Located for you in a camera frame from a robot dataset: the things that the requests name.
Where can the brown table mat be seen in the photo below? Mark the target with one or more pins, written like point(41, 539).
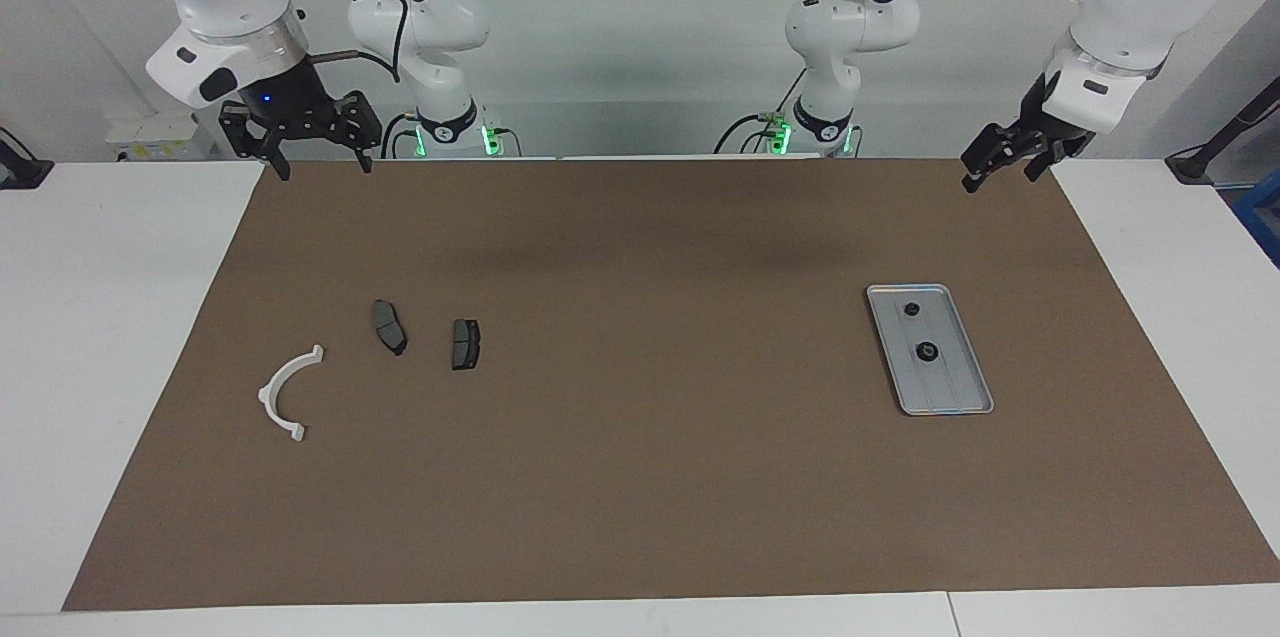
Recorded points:
point(640, 497)

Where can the black clamp mount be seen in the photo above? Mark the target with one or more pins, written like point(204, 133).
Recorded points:
point(20, 172)

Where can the blue crate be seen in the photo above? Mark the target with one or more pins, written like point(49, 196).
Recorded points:
point(1262, 222)

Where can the silver metal tray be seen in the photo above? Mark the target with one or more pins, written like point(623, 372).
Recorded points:
point(945, 392)

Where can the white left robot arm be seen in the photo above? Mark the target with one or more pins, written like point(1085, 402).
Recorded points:
point(1130, 7)

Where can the large black bearing gear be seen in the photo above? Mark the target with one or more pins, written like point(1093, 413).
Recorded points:
point(928, 351)

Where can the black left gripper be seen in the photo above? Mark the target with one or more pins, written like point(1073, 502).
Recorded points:
point(1030, 137)

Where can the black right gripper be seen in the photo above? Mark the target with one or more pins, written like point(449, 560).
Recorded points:
point(290, 107)

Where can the curved dark brake pad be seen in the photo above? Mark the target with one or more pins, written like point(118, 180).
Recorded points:
point(388, 325)

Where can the white power strip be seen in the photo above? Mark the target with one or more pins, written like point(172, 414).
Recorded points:
point(150, 132)

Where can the rectangular dark brake pad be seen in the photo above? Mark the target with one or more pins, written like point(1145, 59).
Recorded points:
point(466, 345)

